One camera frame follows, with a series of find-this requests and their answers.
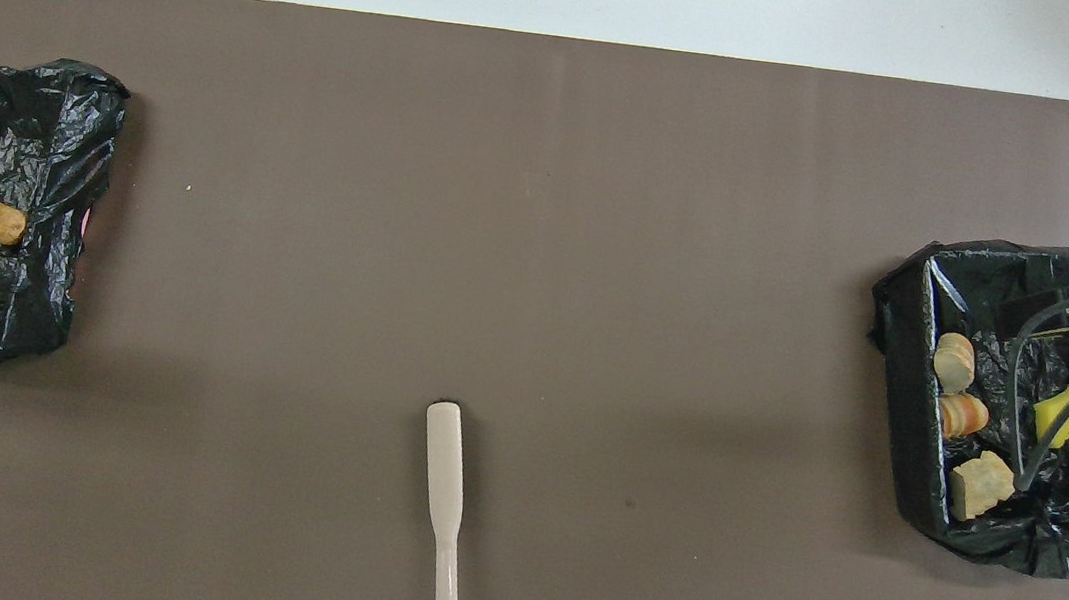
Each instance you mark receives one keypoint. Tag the small tan stone chunk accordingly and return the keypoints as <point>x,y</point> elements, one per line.
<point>954,361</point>

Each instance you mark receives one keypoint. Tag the large tan stone chunk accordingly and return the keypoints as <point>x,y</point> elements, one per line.
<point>982,484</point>

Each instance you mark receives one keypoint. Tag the beige hand brush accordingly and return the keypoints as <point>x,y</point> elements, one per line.
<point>445,471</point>

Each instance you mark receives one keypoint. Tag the open bin with black bag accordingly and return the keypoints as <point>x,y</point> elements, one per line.
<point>912,434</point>

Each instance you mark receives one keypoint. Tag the bin wrapped in black bag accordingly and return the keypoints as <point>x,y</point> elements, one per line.
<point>11,301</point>

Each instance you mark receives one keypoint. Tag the brown paper table mat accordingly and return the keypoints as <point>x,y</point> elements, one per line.
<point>501,236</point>

